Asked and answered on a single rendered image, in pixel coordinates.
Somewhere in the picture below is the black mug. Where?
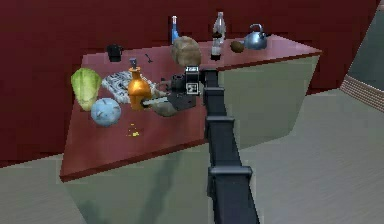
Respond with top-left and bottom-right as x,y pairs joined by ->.
106,43 -> 125,63

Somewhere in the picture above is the brown potato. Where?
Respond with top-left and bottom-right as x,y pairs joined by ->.
229,40 -> 246,54

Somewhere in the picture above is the brown bread loaf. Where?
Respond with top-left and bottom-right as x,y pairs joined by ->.
170,35 -> 203,68

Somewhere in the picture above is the clear glass bottle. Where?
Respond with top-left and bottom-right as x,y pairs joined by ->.
213,11 -> 227,43

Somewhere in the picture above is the orange pitcher with stopper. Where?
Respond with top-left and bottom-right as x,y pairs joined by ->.
127,58 -> 153,112

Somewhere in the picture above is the blue grey kettle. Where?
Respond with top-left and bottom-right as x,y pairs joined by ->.
243,22 -> 272,51

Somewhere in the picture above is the red topped kitchen counter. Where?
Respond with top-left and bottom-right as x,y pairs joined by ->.
59,33 -> 323,224

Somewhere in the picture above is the tan rounded lump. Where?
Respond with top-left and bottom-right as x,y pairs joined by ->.
149,99 -> 180,118

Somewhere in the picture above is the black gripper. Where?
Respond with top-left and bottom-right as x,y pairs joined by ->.
142,73 -> 198,112

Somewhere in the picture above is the dark pepper mill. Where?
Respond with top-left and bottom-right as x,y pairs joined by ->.
210,31 -> 224,62

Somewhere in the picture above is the green lettuce head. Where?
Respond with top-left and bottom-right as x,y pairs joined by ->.
70,67 -> 103,112

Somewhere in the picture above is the blue bottle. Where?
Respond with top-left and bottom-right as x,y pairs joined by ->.
170,15 -> 181,45

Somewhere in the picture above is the pale blue ball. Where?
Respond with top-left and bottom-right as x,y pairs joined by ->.
90,97 -> 122,128

